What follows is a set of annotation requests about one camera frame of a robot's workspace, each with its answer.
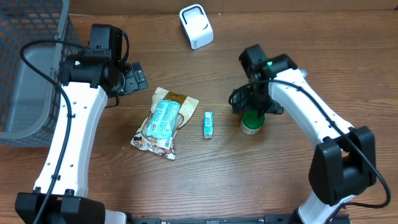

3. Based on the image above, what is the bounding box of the brown snack pouch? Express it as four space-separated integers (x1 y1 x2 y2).
131 87 199 160

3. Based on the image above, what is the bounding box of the grey plastic mesh basket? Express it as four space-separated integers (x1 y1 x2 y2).
1 0 80 147

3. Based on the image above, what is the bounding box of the green lid Knorr jar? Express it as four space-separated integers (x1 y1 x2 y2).
240 110 266 135

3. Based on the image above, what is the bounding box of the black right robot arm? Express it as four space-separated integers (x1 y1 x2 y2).
229 45 376 223

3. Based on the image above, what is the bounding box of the Kleenex tissue pack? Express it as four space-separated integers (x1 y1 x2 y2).
203 111 214 139

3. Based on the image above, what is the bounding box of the teal wipes pack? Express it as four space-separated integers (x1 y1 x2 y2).
147 100 180 139

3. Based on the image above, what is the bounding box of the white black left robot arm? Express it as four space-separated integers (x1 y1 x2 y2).
15 24 147 223

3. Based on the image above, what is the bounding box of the white barcode scanner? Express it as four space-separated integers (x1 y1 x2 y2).
179 4 214 50

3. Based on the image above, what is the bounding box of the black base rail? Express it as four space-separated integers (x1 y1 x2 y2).
124 213 352 224

